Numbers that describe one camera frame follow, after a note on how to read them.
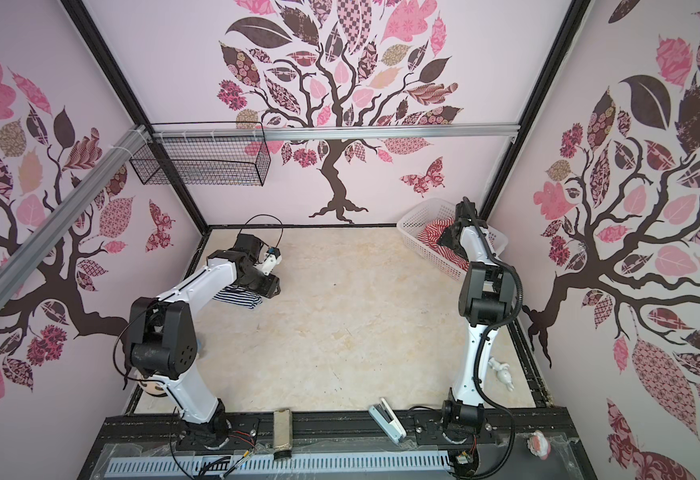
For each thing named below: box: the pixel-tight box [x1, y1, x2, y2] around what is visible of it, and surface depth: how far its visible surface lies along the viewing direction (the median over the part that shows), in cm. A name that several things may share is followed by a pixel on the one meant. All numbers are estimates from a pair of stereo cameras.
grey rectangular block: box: [273, 408, 293, 460], surface depth 72 cm
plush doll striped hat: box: [140, 379, 168, 397], surface depth 76 cm
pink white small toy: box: [527, 430, 552, 460], surface depth 69 cm
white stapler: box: [368, 397, 407, 445], surface depth 75 cm
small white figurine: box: [488, 357, 515, 392], surface depth 81 cm
